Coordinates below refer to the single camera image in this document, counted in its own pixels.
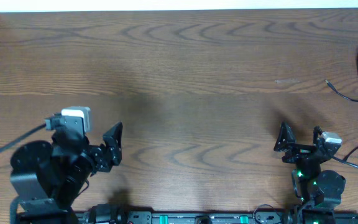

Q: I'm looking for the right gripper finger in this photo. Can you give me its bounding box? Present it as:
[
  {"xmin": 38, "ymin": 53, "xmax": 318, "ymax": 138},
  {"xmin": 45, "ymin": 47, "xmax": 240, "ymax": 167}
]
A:
[
  {"xmin": 313, "ymin": 126, "xmax": 323, "ymax": 145},
  {"xmin": 273, "ymin": 121, "xmax": 296, "ymax": 152}
]

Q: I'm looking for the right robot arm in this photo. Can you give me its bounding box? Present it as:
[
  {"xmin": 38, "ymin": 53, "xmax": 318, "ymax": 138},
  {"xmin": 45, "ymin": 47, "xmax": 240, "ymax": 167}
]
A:
[{"xmin": 273, "ymin": 122, "xmax": 346, "ymax": 223}]

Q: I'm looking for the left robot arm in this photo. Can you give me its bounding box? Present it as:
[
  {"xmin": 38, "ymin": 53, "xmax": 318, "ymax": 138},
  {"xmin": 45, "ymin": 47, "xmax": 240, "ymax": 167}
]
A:
[{"xmin": 10, "ymin": 122, "xmax": 123, "ymax": 223}]

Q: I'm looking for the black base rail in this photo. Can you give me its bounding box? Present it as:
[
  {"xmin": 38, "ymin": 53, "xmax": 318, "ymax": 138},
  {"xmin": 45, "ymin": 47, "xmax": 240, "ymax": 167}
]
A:
[{"xmin": 75, "ymin": 204, "xmax": 358, "ymax": 224}]

